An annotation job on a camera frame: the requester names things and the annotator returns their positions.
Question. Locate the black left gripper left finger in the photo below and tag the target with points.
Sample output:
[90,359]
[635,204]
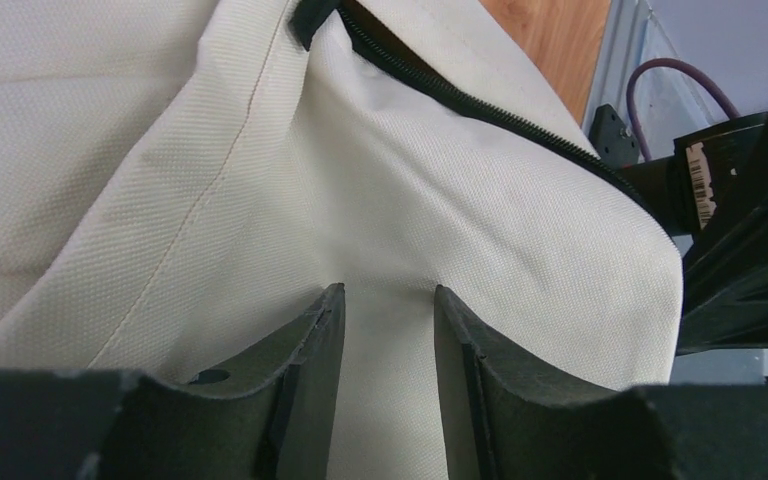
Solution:
[266,413]

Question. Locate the cream canvas backpack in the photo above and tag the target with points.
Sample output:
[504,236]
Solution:
[178,177]

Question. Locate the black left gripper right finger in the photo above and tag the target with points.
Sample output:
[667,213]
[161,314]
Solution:
[508,414]

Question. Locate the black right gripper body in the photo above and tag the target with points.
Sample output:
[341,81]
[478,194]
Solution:
[714,188]

